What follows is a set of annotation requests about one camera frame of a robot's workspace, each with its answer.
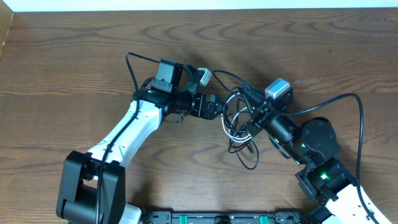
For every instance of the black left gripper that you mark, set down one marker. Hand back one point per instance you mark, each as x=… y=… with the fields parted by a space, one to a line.
x=203 y=106

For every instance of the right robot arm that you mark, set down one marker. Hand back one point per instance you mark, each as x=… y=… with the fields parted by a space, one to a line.
x=341 y=198

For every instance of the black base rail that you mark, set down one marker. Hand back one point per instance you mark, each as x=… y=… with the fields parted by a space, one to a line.
x=168 y=217

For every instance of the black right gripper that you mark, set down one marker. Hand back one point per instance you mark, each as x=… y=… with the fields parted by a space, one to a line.
x=261 y=115

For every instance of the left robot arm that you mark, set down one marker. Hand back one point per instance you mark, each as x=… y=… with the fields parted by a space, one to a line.
x=93 y=184

